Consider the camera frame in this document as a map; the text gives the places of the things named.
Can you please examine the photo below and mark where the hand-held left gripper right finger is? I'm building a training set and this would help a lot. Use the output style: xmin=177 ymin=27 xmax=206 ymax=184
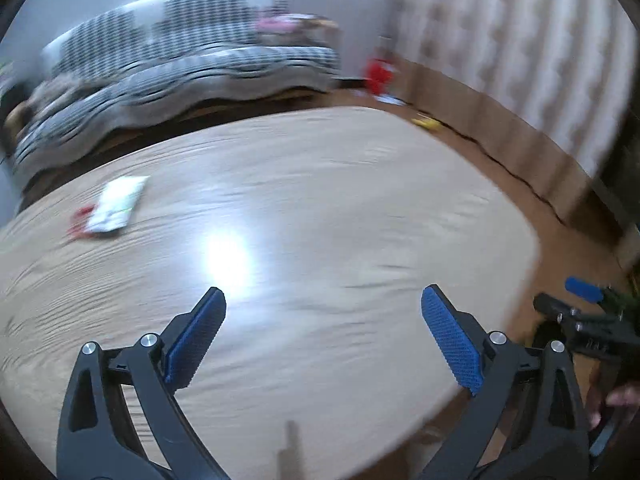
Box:
xmin=419 ymin=284 xmax=592 ymax=480

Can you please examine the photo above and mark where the red wrapper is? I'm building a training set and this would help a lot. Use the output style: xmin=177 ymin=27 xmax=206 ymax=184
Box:
xmin=67 ymin=205 xmax=99 ymax=237

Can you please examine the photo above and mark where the red toy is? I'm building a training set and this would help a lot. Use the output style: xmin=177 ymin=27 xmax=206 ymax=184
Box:
xmin=365 ymin=57 xmax=397 ymax=97

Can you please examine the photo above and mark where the white packet with red end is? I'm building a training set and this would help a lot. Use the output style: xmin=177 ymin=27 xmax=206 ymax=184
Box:
xmin=86 ymin=175 xmax=151 ymax=236

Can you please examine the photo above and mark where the pink item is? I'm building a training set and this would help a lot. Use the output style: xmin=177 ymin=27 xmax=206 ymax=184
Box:
xmin=256 ymin=14 xmax=302 ymax=34

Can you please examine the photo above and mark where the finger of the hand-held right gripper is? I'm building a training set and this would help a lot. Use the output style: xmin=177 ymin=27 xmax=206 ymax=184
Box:
xmin=565 ymin=276 xmax=608 ymax=306
xmin=533 ymin=294 xmax=583 ymax=323

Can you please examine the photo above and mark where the checkered sofa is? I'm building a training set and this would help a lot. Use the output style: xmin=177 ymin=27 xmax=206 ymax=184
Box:
xmin=12 ymin=0 xmax=342 ymax=182

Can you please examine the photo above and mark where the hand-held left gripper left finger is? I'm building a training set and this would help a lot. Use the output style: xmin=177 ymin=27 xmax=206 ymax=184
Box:
xmin=56 ymin=286 xmax=232 ymax=480

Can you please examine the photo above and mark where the person's right hand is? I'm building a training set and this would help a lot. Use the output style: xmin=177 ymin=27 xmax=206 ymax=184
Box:
xmin=585 ymin=364 xmax=640 ymax=429

